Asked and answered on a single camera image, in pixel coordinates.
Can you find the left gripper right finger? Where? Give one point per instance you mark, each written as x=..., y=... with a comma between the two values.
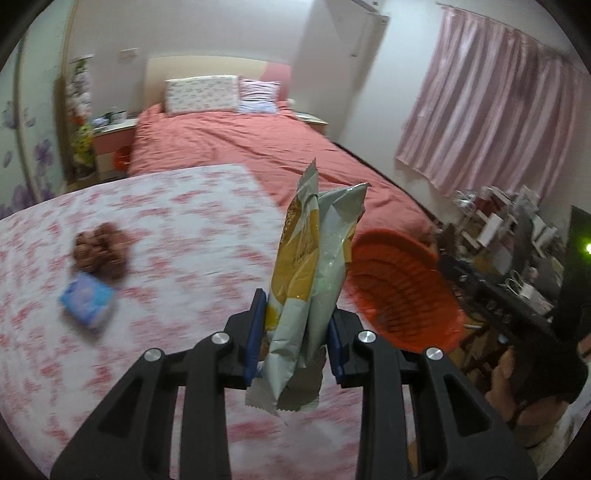
x=422, y=418

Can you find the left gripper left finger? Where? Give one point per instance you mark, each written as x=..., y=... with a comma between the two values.
x=129, y=434

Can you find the white yellow snack wrapper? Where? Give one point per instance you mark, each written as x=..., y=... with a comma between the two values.
x=312, y=260

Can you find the orange plastic trash basket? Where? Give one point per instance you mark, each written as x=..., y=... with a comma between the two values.
x=396, y=285

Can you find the person's right hand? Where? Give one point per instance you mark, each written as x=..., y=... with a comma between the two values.
x=519, y=397

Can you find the blue tissue packet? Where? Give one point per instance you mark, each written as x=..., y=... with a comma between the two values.
x=88, y=300

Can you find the pink floral bed sheet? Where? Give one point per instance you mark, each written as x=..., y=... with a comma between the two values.
x=202, y=240

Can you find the cluttered side shelf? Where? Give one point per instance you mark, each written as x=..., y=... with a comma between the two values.
x=500, y=241

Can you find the brown red scrunchie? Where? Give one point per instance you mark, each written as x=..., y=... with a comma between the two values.
x=103, y=251

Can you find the pink white nightstand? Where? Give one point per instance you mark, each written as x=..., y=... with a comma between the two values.
x=112, y=146

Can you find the pink striped curtain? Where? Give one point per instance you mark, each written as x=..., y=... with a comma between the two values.
x=496, y=108

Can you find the coral red duvet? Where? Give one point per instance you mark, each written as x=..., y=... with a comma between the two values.
x=276, y=148

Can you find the far side nightstand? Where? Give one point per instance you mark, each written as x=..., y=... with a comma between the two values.
x=313, y=122

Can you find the white floral pillow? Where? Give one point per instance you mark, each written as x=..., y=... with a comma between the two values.
x=201, y=94

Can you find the pink striped pillow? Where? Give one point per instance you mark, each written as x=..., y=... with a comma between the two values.
x=258, y=96

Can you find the beige pink headboard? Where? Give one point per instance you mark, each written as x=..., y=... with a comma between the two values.
x=159, y=69

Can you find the floral sliding wardrobe door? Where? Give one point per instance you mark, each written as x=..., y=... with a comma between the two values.
x=31, y=162

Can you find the white air conditioner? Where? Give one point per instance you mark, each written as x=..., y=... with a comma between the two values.
x=355, y=21

